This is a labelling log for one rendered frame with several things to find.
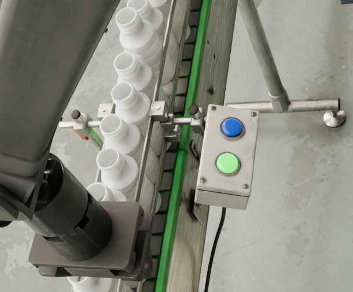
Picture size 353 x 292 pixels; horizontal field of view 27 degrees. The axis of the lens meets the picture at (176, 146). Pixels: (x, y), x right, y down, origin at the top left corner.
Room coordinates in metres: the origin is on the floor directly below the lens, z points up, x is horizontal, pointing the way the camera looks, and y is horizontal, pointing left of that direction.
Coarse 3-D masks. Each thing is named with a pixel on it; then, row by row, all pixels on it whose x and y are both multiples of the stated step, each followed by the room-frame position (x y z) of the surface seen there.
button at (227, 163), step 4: (220, 156) 0.57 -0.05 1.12; (224, 156) 0.57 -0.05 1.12; (228, 156) 0.56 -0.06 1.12; (232, 156) 0.56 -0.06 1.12; (220, 160) 0.56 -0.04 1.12; (224, 160) 0.56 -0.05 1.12; (228, 160) 0.56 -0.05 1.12; (232, 160) 0.56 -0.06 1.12; (236, 160) 0.55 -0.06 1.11; (220, 164) 0.56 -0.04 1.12; (224, 164) 0.56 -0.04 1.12; (228, 164) 0.55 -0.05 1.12; (232, 164) 0.55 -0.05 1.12; (236, 164) 0.55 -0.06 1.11; (220, 168) 0.55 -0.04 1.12; (224, 168) 0.55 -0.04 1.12; (228, 168) 0.55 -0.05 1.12; (232, 168) 0.55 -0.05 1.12; (236, 168) 0.55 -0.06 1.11; (228, 172) 0.55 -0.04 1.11
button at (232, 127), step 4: (228, 120) 0.62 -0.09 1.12; (232, 120) 0.61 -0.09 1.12; (236, 120) 0.61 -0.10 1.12; (224, 124) 0.61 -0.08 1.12; (228, 124) 0.61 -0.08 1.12; (232, 124) 0.61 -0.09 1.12; (236, 124) 0.61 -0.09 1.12; (240, 124) 0.60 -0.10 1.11; (224, 128) 0.61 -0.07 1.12; (228, 128) 0.60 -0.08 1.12; (232, 128) 0.60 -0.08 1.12; (236, 128) 0.60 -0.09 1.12; (240, 128) 0.60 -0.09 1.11; (224, 132) 0.60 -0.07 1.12; (228, 132) 0.60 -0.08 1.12; (232, 132) 0.60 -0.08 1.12; (236, 132) 0.59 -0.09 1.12; (240, 132) 0.59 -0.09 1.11; (232, 136) 0.59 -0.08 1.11
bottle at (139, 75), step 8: (120, 56) 0.80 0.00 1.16; (128, 56) 0.80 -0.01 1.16; (120, 64) 0.80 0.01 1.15; (128, 64) 0.81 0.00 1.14; (136, 64) 0.78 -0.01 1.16; (144, 64) 0.80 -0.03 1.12; (120, 72) 0.78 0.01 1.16; (128, 72) 0.77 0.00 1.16; (136, 72) 0.77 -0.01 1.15; (144, 72) 0.78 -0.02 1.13; (152, 72) 0.78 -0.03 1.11; (120, 80) 0.79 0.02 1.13; (128, 80) 0.77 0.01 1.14; (136, 80) 0.77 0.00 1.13; (144, 80) 0.77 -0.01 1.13; (152, 80) 0.77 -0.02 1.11; (136, 88) 0.76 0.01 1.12; (144, 88) 0.76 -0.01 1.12; (152, 88) 0.76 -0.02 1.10; (160, 88) 0.78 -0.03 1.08; (152, 96) 0.76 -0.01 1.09; (160, 96) 0.77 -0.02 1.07; (168, 104) 0.77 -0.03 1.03
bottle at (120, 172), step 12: (108, 156) 0.66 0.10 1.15; (120, 156) 0.64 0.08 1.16; (108, 168) 0.63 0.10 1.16; (120, 168) 0.63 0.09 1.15; (132, 168) 0.63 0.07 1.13; (108, 180) 0.63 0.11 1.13; (120, 180) 0.62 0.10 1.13; (132, 180) 0.62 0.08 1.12; (144, 180) 0.63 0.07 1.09; (132, 192) 0.61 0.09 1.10; (144, 192) 0.62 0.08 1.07; (144, 204) 0.62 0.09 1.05
